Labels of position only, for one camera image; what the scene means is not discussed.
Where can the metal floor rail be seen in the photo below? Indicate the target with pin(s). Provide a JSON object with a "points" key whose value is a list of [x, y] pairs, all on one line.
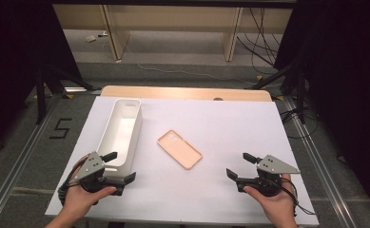
{"points": [[319, 164], [17, 167]]}

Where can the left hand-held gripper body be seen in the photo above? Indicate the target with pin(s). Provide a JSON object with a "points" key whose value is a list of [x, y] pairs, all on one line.
{"points": [[90, 166]]}

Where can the beige phone case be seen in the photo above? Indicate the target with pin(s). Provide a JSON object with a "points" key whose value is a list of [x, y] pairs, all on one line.
{"points": [[179, 149]]}

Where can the small white floor box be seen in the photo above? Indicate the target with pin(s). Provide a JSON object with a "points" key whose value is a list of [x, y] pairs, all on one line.
{"points": [[90, 39]]}

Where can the beige wooden desk frame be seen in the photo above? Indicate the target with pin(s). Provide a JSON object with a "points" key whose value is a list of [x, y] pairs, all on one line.
{"points": [[173, 19]]}

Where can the white paper sheet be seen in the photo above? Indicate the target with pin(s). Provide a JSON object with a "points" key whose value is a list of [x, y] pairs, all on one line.
{"points": [[211, 126]]}

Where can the person's right hand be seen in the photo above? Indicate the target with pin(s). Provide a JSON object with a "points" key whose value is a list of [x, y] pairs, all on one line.
{"points": [[276, 202]]}

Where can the white plastic storage bin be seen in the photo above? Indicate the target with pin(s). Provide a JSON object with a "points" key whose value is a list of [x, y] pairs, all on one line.
{"points": [[120, 133]]}

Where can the dark curtain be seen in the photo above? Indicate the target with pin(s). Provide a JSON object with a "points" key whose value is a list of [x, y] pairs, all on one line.
{"points": [[11, 63], [347, 79]]}

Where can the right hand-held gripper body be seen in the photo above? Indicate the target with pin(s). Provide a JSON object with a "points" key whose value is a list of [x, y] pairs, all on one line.
{"points": [[269, 175]]}

